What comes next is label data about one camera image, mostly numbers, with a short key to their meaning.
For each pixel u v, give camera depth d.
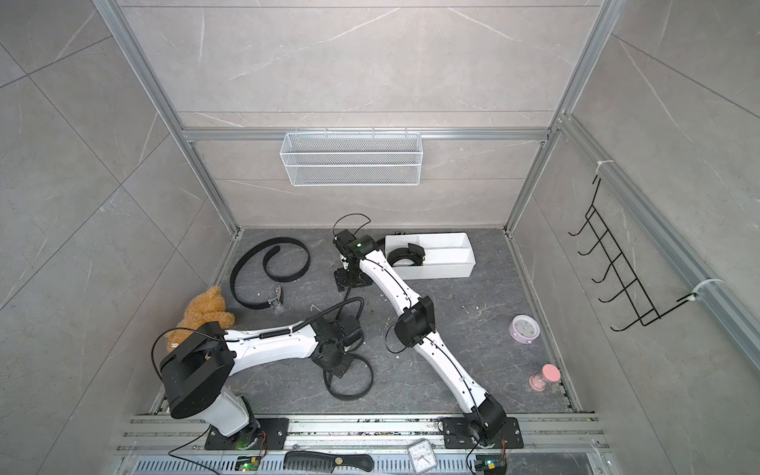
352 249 0.74
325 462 0.70
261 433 0.73
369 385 0.81
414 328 0.67
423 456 0.69
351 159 1.01
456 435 0.73
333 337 0.63
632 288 0.64
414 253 0.98
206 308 0.86
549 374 0.74
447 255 1.10
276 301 0.95
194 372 0.44
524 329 0.90
